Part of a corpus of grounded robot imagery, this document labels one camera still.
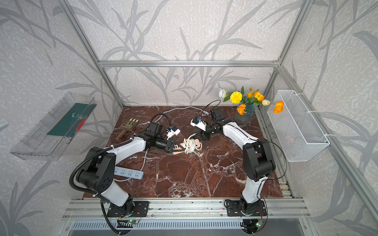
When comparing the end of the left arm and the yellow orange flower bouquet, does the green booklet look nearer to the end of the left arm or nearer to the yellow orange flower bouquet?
the end of the left arm

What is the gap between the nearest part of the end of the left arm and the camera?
74 centimetres

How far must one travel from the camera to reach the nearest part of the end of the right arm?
2.31ft

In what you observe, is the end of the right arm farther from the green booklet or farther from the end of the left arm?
the green booklet

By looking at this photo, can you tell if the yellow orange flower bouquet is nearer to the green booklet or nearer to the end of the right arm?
the end of the right arm
